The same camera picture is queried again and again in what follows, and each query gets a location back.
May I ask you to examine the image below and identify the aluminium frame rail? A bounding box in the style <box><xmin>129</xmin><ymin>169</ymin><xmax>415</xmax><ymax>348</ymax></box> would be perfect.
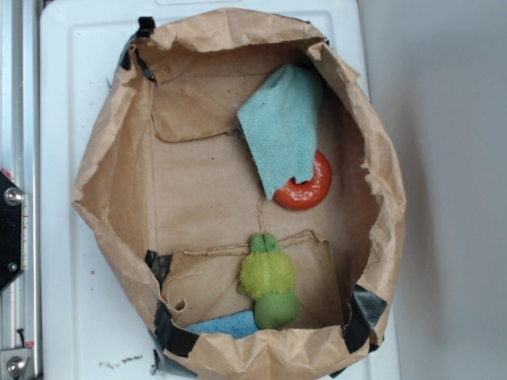
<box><xmin>1</xmin><ymin>1</ymin><xmax>44</xmax><ymax>379</ymax></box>

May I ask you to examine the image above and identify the light blue microfiber cloth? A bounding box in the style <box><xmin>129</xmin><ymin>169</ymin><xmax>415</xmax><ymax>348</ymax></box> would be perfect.
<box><xmin>237</xmin><ymin>64</ymin><xmax>323</xmax><ymax>200</ymax></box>

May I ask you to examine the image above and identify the white plastic tray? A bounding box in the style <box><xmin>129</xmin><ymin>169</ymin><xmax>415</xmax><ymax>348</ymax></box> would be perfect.
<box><xmin>38</xmin><ymin>0</ymin><xmax>403</xmax><ymax>380</ymax></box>

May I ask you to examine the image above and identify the orange ring toy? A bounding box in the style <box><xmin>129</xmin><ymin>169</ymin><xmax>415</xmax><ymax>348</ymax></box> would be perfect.
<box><xmin>273</xmin><ymin>150</ymin><xmax>333</xmax><ymax>211</ymax></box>

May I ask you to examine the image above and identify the blue sponge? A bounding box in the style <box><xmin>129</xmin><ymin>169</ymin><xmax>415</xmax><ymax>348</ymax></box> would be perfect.
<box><xmin>185</xmin><ymin>310</ymin><xmax>259</xmax><ymax>339</ymax></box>

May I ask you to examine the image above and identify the brown paper bag bin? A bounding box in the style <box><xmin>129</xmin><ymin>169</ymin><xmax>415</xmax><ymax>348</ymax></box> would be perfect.
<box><xmin>72</xmin><ymin>8</ymin><xmax>406</xmax><ymax>379</ymax></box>

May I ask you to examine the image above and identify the black mounting bracket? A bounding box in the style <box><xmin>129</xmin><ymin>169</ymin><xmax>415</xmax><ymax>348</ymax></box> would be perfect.
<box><xmin>0</xmin><ymin>169</ymin><xmax>25</xmax><ymax>292</ymax></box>

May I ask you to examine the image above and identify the green plush toy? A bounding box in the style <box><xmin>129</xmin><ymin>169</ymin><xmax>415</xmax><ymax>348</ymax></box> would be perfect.
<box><xmin>238</xmin><ymin>233</ymin><xmax>299</xmax><ymax>329</ymax></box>

